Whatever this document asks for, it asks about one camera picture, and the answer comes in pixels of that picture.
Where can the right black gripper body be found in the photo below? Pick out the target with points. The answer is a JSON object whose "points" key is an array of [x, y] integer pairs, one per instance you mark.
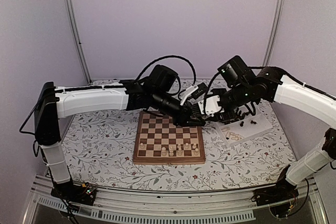
{"points": [[239, 95]]}

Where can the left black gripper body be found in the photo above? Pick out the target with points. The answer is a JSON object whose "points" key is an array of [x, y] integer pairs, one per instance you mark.
{"points": [[160, 98]]}

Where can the white chess bishop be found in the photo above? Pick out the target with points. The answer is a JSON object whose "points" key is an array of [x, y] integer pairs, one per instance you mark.
{"points": [[179, 152]]}

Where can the white chess king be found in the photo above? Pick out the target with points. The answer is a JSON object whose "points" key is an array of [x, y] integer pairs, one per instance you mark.
{"points": [[171, 150]]}

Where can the wooden chess board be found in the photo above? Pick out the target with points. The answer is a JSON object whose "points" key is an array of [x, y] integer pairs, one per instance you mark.
{"points": [[157, 132]]}

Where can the white chess queen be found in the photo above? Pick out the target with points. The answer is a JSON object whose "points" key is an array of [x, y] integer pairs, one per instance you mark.
{"points": [[163, 151]]}

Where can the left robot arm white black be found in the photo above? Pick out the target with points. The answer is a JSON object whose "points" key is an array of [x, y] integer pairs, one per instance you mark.
{"points": [[55, 103]]}

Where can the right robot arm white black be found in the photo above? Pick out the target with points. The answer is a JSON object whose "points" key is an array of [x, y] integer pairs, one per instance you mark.
{"points": [[302, 109]]}

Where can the pile of dark chess pieces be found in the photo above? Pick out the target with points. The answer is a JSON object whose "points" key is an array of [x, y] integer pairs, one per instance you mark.
{"points": [[241, 115]]}

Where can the pile of white chess pieces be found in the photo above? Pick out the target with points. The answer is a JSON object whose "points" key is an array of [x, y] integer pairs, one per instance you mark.
{"points": [[230, 135]]}

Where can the white divided tray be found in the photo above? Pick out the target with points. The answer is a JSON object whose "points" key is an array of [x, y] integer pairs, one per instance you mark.
{"points": [[254, 126]]}

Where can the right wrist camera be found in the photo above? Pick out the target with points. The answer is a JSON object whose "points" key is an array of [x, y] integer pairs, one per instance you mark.
{"points": [[209, 107]]}

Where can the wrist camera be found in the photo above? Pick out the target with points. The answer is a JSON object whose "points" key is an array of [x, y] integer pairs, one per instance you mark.
{"points": [[209, 107], [193, 92]]}

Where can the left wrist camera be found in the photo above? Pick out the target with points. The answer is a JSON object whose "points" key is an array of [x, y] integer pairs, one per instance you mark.
{"points": [[193, 92]]}

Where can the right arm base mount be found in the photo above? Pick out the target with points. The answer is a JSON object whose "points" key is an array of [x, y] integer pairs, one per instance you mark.
{"points": [[280, 191]]}

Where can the front aluminium rail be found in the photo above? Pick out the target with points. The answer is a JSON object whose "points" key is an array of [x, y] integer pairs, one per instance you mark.
{"points": [[117, 205]]}

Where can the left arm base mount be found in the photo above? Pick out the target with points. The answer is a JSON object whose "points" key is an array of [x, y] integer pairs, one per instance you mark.
{"points": [[84, 193]]}

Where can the right aluminium frame post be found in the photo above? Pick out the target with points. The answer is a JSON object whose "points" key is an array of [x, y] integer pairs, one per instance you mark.
{"points": [[273, 32]]}

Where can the aluminium frame post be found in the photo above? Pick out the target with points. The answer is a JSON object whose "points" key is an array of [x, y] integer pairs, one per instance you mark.
{"points": [[77, 40], [273, 32]]}

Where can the left aluminium frame post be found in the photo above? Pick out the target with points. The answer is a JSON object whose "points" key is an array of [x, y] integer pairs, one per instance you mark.
{"points": [[77, 40]]}

